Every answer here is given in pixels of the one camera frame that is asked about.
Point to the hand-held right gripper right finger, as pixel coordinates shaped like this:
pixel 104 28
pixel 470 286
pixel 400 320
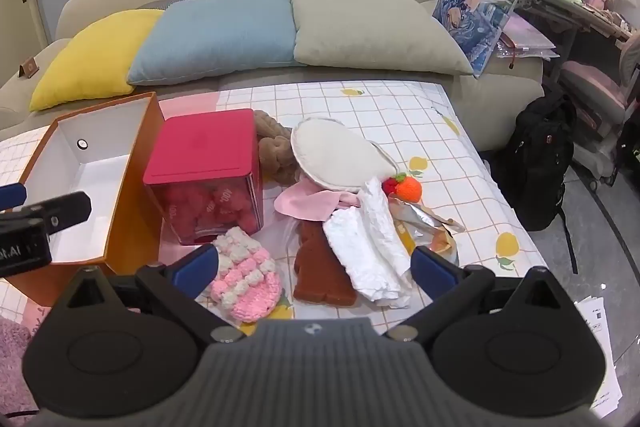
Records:
pixel 430 272

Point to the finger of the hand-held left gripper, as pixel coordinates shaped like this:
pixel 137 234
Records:
pixel 62 212
pixel 12 197

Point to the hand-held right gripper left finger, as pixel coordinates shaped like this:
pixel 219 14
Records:
pixel 192 269

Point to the pink and white crochet hat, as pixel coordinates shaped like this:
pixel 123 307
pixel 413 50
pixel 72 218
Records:
pixel 245 282

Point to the white towel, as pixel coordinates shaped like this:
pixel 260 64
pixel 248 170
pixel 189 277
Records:
pixel 365 247

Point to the orange box with white inside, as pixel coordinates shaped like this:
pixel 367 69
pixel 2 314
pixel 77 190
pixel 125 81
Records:
pixel 135 217

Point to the brown bear-shaped felt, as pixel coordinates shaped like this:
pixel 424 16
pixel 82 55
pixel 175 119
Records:
pixel 320 272

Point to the pink cloth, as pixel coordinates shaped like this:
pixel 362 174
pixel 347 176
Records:
pixel 305 204

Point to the silver foil packet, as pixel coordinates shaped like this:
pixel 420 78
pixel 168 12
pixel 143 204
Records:
pixel 425 219

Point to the crochet orange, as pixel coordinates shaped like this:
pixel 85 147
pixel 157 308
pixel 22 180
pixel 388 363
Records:
pixel 411 189

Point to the crochet strawberry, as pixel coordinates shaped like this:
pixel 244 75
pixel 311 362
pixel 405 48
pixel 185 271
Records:
pixel 389 186

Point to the purple rug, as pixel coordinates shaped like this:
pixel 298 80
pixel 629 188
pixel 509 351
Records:
pixel 15 357

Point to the checked fruit-print tablecloth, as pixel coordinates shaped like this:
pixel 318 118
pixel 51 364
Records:
pixel 450 157

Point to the red cube box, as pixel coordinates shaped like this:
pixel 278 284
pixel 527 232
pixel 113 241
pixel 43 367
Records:
pixel 205 142

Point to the small brown card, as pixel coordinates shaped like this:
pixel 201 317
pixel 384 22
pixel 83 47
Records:
pixel 29 69

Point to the brown plush toy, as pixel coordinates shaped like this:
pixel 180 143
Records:
pixel 272 152

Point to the yellow pillow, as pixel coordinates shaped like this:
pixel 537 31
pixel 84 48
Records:
pixel 90 57

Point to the black backpack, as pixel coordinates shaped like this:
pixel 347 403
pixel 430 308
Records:
pixel 540 157

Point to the papers on floor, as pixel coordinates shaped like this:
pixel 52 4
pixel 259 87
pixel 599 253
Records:
pixel 600 347

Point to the light blue pillow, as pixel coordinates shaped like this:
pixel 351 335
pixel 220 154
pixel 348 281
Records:
pixel 215 37

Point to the pink chair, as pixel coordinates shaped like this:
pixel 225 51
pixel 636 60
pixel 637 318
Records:
pixel 590 92

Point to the grey mesh cushion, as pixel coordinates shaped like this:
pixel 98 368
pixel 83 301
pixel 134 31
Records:
pixel 180 1

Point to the grey-green pillow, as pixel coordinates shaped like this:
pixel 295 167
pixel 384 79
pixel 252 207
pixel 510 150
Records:
pixel 370 32

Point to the pink folder stack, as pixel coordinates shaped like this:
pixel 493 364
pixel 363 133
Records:
pixel 530 37

